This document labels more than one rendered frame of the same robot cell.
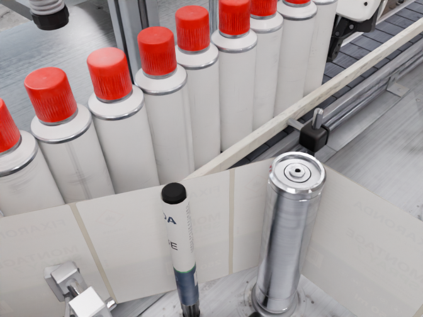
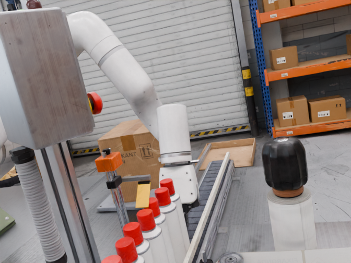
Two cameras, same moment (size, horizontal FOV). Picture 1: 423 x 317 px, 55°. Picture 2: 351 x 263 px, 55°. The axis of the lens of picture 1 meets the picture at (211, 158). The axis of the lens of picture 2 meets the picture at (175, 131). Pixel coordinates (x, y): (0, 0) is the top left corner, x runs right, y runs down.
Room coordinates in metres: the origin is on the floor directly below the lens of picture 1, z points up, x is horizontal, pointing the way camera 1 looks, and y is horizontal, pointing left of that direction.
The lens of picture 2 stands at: (-0.18, 0.20, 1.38)
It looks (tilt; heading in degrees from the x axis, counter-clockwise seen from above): 13 degrees down; 330
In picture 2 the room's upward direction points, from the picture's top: 12 degrees counter-clockwise
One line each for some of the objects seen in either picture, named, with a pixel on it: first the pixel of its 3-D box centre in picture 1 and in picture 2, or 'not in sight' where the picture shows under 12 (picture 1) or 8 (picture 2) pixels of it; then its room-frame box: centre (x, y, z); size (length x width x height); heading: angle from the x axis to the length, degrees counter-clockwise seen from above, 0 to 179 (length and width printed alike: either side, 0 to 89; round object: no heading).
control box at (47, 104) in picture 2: not in sight; (34, 81); (0.41, 0.10, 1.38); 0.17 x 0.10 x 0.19; 6
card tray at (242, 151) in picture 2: not in sight; (227, 153); (1.07, -0.79, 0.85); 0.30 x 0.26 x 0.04; 131
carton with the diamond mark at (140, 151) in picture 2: not in sight; (144, 155); (1.08, -0.36, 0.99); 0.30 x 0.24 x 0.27; 138
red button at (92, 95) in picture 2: not in sight; (91, 104); (0.37, 0.03, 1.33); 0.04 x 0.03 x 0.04; 6
